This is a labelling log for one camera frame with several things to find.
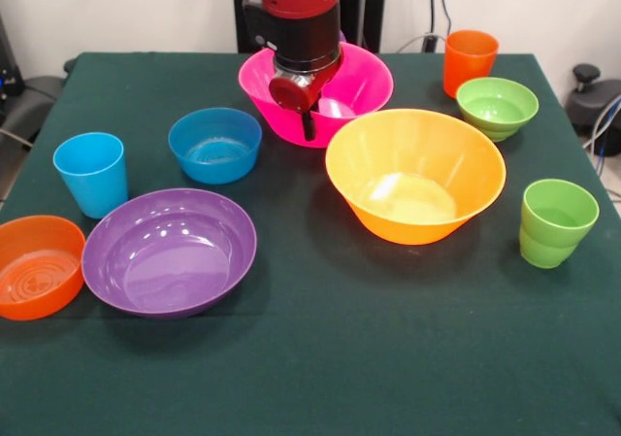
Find dark equipment box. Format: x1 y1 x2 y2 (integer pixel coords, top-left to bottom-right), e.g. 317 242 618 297
0 13 25 103

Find orange plastic cup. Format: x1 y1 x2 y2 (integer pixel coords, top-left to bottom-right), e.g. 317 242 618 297
442 30 500 98

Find blue and white cables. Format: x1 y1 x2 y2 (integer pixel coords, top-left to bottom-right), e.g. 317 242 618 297
581 93 621 175

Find blue plastic cup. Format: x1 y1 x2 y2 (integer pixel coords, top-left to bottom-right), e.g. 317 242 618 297
52 132 130 219

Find blue plastic bowl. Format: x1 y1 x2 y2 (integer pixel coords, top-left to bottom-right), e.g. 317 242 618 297
168 107 263 185

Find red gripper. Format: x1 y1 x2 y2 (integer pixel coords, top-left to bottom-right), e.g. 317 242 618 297
268 55 343 143

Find dark green tablecloth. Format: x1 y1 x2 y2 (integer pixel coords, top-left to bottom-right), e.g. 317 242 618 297
0 51 621 436

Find purple plastic bowl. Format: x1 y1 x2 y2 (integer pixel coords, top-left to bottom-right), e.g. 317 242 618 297
81 187 258 321

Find orange plastic bowl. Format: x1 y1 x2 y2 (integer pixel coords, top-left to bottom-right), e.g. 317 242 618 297
0 215 86 322

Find green plastic bowl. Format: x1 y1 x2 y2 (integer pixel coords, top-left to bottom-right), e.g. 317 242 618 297
455 77 540 143

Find green plastic cup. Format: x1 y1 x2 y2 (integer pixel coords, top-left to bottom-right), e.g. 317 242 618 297
518 179 601 269

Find yellow plastic bowl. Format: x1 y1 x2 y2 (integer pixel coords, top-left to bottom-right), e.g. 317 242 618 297
324 109 507 247

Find pink plastic bowl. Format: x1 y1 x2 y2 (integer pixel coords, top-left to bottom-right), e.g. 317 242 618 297
237 42 395 150

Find grey chair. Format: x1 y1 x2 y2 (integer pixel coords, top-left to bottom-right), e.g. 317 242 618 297
0 74 64 151

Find grey cable with plug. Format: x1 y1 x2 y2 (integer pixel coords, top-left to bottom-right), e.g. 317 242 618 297
395 31 447 54

